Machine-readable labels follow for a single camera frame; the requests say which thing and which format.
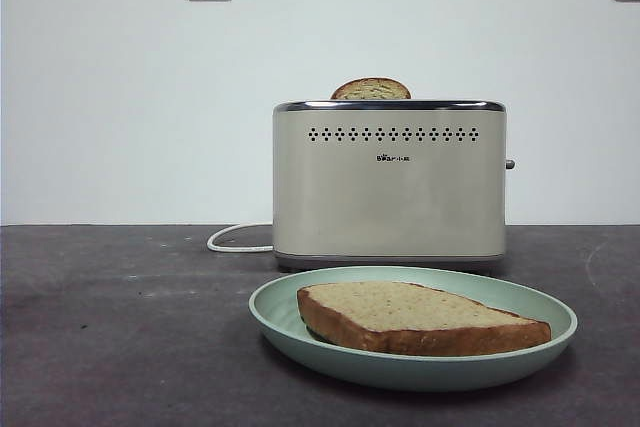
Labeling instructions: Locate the small brown bread slice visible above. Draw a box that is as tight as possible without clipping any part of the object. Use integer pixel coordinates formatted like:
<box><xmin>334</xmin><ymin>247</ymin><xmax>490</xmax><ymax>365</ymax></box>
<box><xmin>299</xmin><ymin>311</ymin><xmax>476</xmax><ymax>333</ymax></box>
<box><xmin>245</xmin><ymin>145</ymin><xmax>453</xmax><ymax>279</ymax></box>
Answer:
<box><xmin>329</xmin><ymin>77</ymin><xmax>413</xmax><ymax>101</ymax></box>

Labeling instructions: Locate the white toaster power cord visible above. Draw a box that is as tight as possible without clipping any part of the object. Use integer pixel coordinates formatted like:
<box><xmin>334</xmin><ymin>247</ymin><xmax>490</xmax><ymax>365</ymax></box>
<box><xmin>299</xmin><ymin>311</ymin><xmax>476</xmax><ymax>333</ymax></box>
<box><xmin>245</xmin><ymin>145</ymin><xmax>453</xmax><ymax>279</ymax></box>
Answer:
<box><xmin>207</xmin><ymin>223</ymin><xmax>275</xmax><ymax>254</ymax></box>

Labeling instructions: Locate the large brown bread slice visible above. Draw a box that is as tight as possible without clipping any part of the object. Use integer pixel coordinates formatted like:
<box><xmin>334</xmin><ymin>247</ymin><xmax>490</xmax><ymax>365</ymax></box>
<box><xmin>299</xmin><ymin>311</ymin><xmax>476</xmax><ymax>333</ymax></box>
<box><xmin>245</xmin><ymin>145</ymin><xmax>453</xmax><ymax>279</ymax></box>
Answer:
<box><xmin>296</xmin><ymin>280</ymin><xmax>553</xmax><ymax>357</ymax></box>

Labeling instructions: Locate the cream toaster with chrome top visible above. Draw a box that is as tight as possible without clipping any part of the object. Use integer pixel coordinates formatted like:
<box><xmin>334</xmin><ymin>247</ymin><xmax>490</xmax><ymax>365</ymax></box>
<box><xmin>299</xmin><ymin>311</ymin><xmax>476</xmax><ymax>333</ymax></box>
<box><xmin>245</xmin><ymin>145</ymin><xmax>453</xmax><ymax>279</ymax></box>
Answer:
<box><xmin>272</xmin><ymin>99</ymin><xmax>507</xmax><ymax>273</ymax></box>

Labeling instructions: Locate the pale green round plate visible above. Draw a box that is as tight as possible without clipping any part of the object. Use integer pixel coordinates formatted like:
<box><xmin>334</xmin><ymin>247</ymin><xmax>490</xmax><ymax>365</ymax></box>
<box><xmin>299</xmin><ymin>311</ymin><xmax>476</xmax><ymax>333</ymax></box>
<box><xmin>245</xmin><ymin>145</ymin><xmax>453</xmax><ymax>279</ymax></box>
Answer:
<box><xmin>248</xmin><ymin>265</ymin><xmax>579</xmax><ymax>393</ymax></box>

